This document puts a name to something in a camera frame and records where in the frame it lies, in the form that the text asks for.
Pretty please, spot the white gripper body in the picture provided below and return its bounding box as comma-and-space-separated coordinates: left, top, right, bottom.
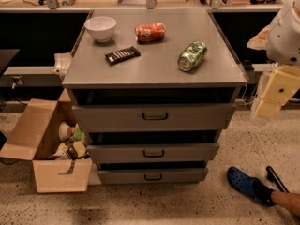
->
261, 66, 300, 106

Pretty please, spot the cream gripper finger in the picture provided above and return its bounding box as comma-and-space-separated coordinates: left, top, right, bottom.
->
250, 99, 281, 126

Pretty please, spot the grey drawer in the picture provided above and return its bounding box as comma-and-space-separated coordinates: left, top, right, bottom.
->
98, 168, 208, 185
87, 143, 219, 164
72, 103, 235, 133

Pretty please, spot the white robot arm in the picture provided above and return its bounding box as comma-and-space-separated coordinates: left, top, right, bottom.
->
247, 0, 300, 125

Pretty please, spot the grey drawer cabinet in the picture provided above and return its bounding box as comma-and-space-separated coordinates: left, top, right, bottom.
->
63, 8, 247, 185

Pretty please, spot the grey bottom drawer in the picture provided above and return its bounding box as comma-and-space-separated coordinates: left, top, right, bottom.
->
98, 168, 208, 185

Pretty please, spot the grey top drawer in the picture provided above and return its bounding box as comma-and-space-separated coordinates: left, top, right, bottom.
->
72, 103, 235, 133

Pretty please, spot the open cardboard box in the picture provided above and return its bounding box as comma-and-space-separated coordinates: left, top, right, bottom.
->
0, 91, 92, 193

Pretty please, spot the black chair leg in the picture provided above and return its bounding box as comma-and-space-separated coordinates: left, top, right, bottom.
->
266, 166, 289, 193

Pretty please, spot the blue clog shoe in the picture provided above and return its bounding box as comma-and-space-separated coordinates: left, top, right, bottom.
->
227, 167, 263, 204

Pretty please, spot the green soda can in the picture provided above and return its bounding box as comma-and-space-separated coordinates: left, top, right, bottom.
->
177, 40, 207, 72

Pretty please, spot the person's bare leg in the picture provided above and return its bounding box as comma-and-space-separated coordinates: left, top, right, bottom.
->
271, 191, 300, 217

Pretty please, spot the red soda can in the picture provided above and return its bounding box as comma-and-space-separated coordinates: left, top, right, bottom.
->
135, 22, 166, 43

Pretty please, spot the black chocolate bar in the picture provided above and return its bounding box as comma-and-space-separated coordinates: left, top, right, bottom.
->
105, 46, 141, 65

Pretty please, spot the white bowl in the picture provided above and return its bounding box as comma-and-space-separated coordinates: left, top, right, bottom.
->
84, 16, 116, 42

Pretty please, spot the white cup in box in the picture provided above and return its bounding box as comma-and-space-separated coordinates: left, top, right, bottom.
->
58, 122, 74, 142

